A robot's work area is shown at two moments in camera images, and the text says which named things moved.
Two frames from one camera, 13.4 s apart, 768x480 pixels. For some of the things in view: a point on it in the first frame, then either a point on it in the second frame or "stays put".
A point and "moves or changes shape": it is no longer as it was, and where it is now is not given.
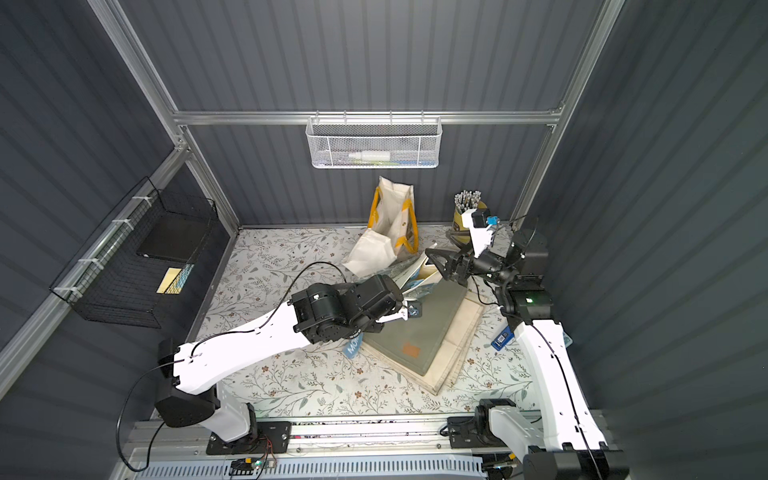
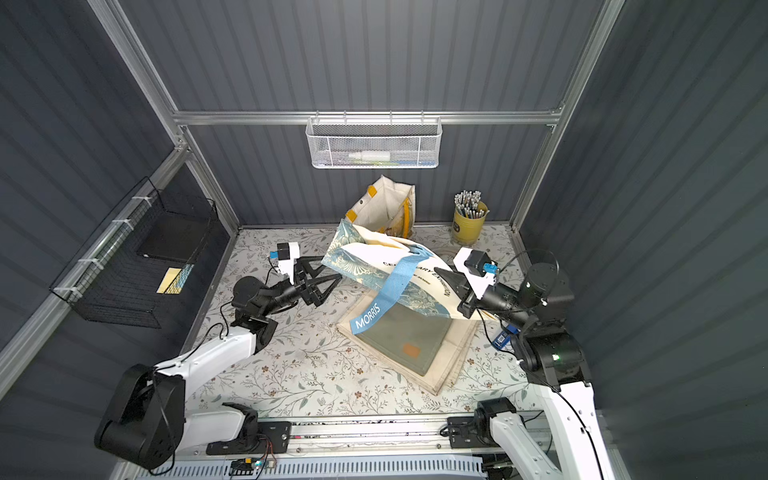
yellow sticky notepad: x=170 y=283 stays put
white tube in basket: x=372 y=155 stays put
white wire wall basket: x=374 y=142 stays put
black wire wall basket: x=136 y=265 stays put
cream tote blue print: x=414 y=281 moves or changes shape
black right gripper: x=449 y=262 to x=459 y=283
